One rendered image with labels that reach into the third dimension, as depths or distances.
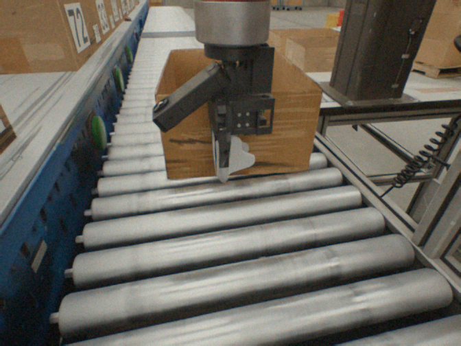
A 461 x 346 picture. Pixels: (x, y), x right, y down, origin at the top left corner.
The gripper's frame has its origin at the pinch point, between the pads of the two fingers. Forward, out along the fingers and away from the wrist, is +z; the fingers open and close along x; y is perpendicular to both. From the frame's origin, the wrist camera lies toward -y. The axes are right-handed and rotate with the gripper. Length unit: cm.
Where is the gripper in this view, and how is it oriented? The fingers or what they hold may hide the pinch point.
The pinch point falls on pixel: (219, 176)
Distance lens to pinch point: 45.5
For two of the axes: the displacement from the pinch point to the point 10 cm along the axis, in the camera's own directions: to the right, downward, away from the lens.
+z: 0.0, 8.2, 5.7
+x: -2.1, -5.5, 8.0
